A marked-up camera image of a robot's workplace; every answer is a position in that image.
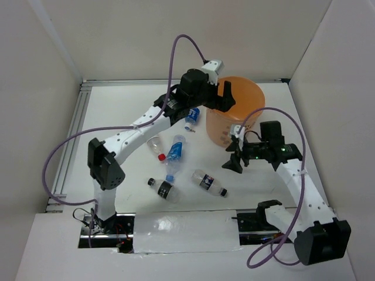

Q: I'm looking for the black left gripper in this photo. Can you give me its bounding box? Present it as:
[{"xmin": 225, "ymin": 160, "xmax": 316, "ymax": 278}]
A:
[{"xmin": 188, "ymin": 76, "xmax": 235, "ymax": 112}]

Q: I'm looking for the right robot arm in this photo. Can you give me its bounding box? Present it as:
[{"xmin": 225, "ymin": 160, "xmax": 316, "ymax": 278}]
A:
[{"xmin": 222, "ymin": 121, "xmax": 351, "ymax": 266}]

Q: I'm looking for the dark label bottle black cap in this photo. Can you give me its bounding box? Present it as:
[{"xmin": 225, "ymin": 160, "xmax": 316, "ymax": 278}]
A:
[{"xmin": 191, "ymin": 170, "xmax": 228, "ymax": 197}]

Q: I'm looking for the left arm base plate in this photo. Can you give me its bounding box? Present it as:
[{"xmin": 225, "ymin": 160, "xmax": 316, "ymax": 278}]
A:
[{"xmin": 74, "ymin": 214, "xmax": 135, "ymax": 254}]

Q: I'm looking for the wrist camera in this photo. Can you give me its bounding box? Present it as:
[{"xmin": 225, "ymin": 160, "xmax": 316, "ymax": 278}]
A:
[
  {"xmin": 230, "ymin": 124, "xmax": 245, "ymax": 149},
  {"xmin": 201, "ymin": 60, "xmax": 224, "ymax": 85}
]

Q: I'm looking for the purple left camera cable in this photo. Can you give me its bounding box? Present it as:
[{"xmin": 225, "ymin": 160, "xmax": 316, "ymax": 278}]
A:
[{"xmin": 42, "ymin": 34, "xmax": 207, "ymax": 248}]

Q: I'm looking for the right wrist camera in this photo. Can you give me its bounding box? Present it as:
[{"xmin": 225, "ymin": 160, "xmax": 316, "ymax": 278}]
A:
[{"xmin": 230, "ymin": 124, "xmax": 245, "ymax": 149}]

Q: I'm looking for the blue label bottle white neck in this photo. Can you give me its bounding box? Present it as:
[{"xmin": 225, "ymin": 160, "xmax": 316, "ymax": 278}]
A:
[{"xmin": 184, "ymin": 108, "xmax": 200, "ymax": 131}]

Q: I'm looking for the red label clear bottle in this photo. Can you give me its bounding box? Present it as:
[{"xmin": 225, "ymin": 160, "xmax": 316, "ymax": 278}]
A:
[{"xmin": 146, "ymin": 136, "xmax": 166, "ymax": 162}]

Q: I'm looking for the blue label bottle blue cap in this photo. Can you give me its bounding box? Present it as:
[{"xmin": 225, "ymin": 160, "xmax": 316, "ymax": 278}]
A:
[{"xmin": 166, "ymin": 135, "xmax": 186, "ymax": 183}]

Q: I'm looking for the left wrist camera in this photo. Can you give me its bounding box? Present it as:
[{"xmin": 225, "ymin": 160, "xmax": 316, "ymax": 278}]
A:
[{"xmin": 201, "ymin": 60, "xmax": 224, "ymax": 85}]

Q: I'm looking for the white taped cover sheet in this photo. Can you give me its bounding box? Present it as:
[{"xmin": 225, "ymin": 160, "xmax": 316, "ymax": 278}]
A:
[{"xmin": 133, "ymin": 210, "xmax": 241, "ymax": 253}]

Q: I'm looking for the orange plastic bin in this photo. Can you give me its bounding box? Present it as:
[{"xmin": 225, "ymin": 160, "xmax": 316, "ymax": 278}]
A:
[{"xmin": 206, "ymin": 76, "xmax": 265, "ymax": 148}]

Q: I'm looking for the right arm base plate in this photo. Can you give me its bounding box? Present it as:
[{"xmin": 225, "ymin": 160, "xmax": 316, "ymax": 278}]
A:
[{"xmin": 231, "ymin": 210, "xmax": 283, "ymax": 246}]

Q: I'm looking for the aluminium table edge rail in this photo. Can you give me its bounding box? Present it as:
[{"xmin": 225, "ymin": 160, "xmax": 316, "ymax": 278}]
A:
[{"xmin": 45, "ymin": 78, "xmax": 291, "ymax": 213}]

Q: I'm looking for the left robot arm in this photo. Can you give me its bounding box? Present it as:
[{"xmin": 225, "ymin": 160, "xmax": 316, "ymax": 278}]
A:
[{"xmin": 87, "ymin": 68, "xmax": 236, "ymax": 234}]

